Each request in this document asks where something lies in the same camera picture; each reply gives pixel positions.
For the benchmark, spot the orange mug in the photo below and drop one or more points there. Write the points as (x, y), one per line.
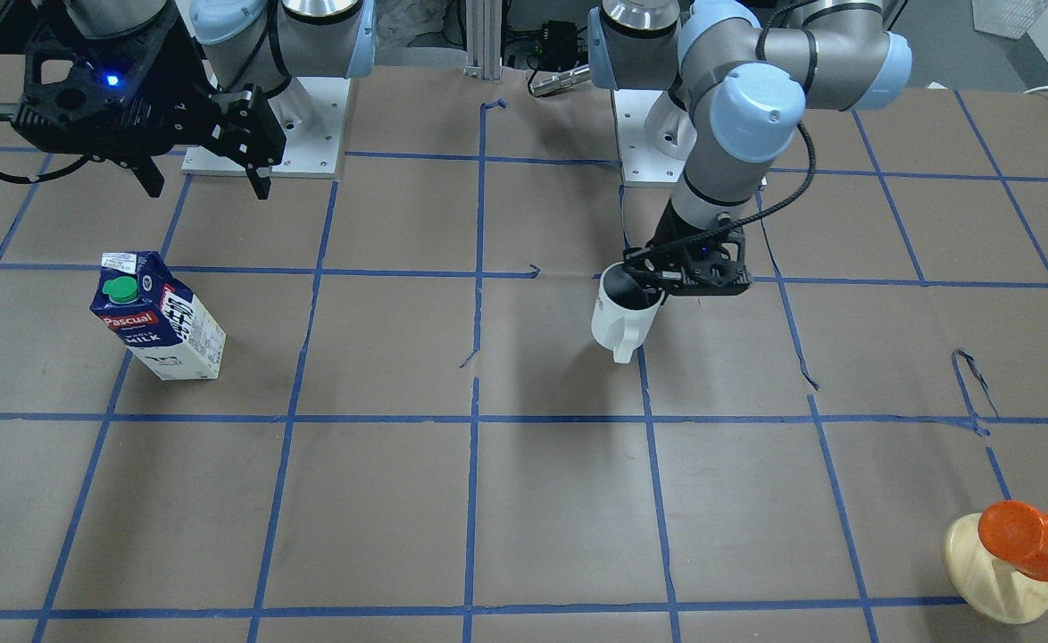
(1017, 533)

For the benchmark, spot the white ceramic mug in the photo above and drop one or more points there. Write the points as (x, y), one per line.
(624, 312)

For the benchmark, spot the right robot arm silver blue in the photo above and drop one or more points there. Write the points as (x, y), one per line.
(270, 43)

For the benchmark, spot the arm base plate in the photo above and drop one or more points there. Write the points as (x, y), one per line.
(656, 137)
(312, 112)

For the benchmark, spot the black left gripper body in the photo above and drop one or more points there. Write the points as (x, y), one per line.
(662, 236)

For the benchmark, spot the aluminium frame post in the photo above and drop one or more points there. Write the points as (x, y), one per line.
(483, 25)

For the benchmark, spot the blue white milk carton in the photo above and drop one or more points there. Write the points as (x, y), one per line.
(159, 319)

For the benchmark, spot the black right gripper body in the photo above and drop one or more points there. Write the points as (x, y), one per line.
(187, 79)

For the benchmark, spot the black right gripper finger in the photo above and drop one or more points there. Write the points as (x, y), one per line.
(149, 176)
(259, 178)

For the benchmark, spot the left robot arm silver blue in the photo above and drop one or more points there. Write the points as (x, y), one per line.
(745, 87)

